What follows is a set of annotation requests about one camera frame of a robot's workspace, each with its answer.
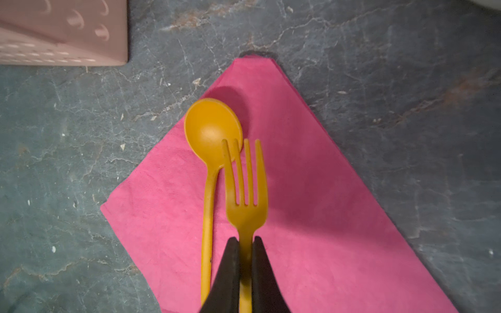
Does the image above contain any yellow plastic fork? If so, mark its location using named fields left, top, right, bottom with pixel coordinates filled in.
left=222, top=139, right=269, bottom=312

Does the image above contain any magenta paper napkin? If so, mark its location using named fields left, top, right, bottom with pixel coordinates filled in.
left=100, top=56, right=455, bottom=312

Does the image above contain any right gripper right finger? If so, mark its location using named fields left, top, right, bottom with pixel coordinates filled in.
left=251, top=236, right=291, bottom=313

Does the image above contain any yellow plastic spoon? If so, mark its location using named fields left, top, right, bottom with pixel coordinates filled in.
left=184, top=98, right=243, bottom=304

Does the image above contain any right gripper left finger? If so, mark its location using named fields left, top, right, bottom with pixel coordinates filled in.
left=200, top=237, right=241, bottom=313

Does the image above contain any pink perforated plastic basket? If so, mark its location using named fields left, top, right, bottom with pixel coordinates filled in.
left=1, top=0, right=129, bottom=67

